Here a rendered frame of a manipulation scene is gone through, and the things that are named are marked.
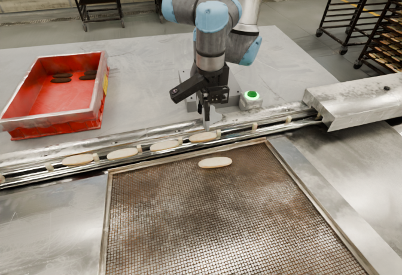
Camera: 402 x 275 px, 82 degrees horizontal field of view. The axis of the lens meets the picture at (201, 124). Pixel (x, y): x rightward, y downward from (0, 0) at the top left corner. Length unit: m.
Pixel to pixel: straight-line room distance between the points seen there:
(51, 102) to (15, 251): 0.68
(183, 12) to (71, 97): 0.69
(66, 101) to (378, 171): 1.22
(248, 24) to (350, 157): 0.58
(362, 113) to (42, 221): 1.02
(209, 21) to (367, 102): 0.70
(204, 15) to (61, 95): 0.84
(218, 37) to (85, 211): 0.53
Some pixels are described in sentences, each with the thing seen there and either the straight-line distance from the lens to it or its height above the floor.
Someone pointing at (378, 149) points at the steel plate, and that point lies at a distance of 1.04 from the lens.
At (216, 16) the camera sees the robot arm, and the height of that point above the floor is 1.27.
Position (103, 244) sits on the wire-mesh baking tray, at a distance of 0.60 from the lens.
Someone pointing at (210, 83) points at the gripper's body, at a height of 1.08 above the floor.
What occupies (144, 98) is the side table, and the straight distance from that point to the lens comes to 1.07.
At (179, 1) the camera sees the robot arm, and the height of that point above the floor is 1.26.
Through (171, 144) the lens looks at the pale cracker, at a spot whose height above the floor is 0.86.
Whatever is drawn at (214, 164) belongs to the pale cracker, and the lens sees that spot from 0.68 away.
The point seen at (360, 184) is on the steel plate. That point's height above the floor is 0.82.
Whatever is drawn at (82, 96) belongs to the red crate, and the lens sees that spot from 1.17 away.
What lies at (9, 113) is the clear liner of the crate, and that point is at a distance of 1.08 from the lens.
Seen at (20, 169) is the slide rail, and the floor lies 0.85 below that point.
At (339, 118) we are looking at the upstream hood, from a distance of 0.94.
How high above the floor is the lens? 1.46
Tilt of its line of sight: 44 degrees down
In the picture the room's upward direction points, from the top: straight up
